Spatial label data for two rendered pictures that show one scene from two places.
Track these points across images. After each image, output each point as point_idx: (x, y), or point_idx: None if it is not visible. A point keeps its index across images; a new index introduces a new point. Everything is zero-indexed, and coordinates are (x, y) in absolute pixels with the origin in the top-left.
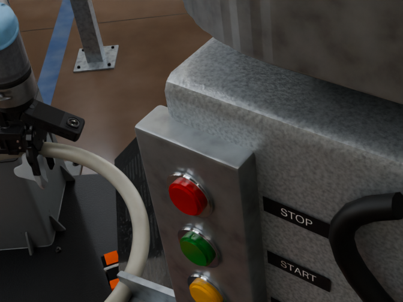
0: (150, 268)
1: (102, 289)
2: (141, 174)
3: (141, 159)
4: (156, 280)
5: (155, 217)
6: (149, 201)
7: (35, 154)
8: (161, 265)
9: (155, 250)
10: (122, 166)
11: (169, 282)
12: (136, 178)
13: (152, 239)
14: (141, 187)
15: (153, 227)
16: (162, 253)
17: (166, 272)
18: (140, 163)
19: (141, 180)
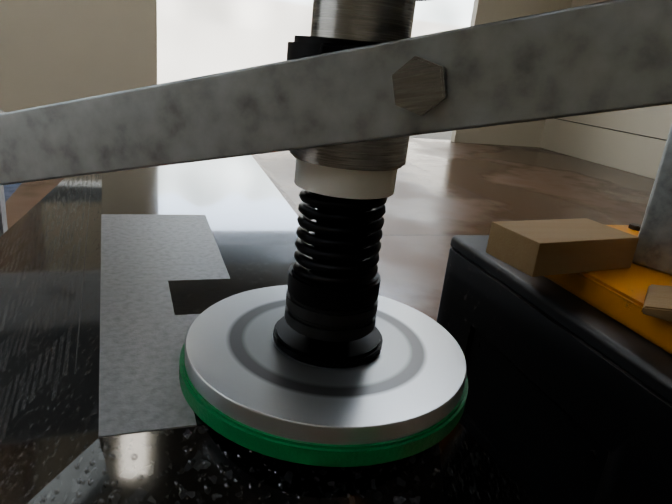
0: (17, 275)
1: None
2: (27, 226)
3: (30, 218)
4: (22, 278)
5: (36, 239)
6: (32, 234)
7: None
8: (33, 263)
9: (28, 259)
10: (3, 238)
11: (42, 266)
12: (19, 233)
13: (26, 255)
14: (24, 233)
15: (32, 246)
16: (39, 253)
17: (40, 262)
18: (28, 221)
19: (25, 230)
